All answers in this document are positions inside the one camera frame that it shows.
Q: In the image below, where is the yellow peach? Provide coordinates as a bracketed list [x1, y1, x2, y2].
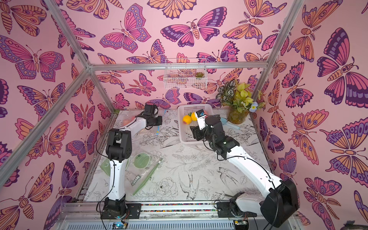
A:
[191, 112, 197, 121]
[183, 115, 192, 125]

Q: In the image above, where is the aluminium frame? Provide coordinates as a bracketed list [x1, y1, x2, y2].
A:
[1, 1, 304, 185]

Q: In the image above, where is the potted artificial plant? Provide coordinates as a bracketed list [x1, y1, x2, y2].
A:
[216, 80, 265, 125]

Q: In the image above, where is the pink plastic basket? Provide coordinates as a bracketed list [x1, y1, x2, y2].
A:
[177, 103, 219, 144]

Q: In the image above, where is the white wire wall basket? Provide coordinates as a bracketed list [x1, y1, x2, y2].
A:
[162, 57, 208, 90]

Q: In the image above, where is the clear green-zipper zip-top bag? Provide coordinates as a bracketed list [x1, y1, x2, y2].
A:
[101, 152, 163, 200]

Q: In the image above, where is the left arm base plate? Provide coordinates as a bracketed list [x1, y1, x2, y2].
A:
[101, 200, 142, 219]

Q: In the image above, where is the clear blue-zipper zip-top bag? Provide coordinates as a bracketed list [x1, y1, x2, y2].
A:
[118, 114, 156, 137]

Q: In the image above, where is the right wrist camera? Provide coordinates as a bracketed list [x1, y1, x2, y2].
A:
[195, 109, 206, 130]

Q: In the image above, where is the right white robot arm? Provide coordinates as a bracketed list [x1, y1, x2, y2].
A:
[190, 110, 299, 228]

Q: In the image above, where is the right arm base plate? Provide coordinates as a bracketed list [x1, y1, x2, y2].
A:
[214, 201, 257, 218]

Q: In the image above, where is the light blue scoop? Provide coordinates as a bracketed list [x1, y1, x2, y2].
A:
[221, 119, 240, 129]

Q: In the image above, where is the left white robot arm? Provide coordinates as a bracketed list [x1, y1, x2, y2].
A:
[100, 104, 162, 219]

